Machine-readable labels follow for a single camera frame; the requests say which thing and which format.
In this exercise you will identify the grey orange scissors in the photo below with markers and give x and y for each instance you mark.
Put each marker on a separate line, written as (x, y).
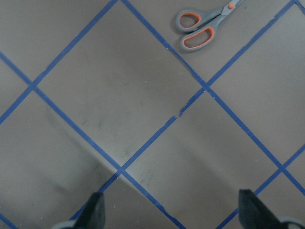
(204, 22)

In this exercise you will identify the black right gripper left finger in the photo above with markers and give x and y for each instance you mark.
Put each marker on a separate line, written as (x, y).
(93, 214)

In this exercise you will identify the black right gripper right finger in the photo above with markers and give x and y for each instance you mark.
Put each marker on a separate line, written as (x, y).
(254, 214)

